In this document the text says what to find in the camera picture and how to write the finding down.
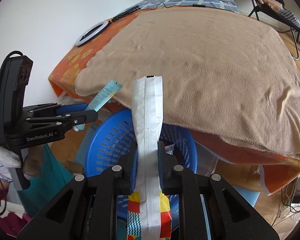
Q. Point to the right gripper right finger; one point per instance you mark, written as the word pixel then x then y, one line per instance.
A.
pixel 166 163

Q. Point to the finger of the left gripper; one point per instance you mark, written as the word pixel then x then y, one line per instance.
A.
pixel 79 118
pixel 65 109

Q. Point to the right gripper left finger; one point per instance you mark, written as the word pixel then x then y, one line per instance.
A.
pixel 129 163

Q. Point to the light blue tube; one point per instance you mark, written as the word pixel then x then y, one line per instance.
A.
pixel 106 93

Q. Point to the white snack wrapper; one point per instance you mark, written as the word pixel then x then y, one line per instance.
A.
pixel 149 214

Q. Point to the blue plastic trash basket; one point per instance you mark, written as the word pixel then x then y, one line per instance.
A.
pixel 115 136

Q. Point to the gloved left hand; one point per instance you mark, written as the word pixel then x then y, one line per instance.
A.
pixel 31 165

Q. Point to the orange floral bed sheet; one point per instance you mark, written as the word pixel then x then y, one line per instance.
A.
pixel 90 55

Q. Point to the black tripod stand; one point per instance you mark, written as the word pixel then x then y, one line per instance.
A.
pixel 125 13

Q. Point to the beige fleece blanket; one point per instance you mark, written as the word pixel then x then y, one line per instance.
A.
pixel 202 75

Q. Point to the white power strip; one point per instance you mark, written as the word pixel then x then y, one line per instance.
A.
pixel 295 198

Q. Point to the blue checkered bed sheet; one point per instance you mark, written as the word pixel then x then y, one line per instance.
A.
pixel 229 5

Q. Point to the pink clothing on chair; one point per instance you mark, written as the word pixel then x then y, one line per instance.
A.
pixel 273 4

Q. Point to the striped clothing on chair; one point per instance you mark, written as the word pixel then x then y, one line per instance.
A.
pixel 289 17

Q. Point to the black folding chair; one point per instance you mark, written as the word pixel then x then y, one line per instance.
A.
pixel 263 8

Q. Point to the white ring light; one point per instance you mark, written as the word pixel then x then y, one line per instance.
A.
pixel 92 32

